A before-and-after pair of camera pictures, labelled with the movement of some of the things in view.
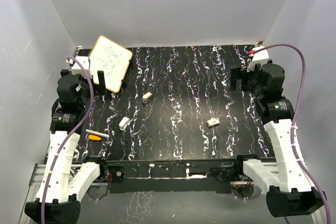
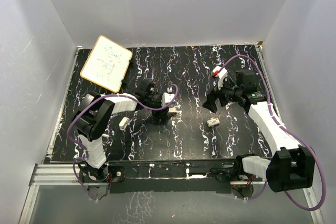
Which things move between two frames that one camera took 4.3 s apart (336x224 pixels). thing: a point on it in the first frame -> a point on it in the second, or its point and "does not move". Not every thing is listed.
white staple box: [213, 122] does not move
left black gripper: [101, 90] -> [159, 114]
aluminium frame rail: [37, 178] does not move
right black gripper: [236, 74] -> [210, 104]
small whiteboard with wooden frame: [112, 58] does not move
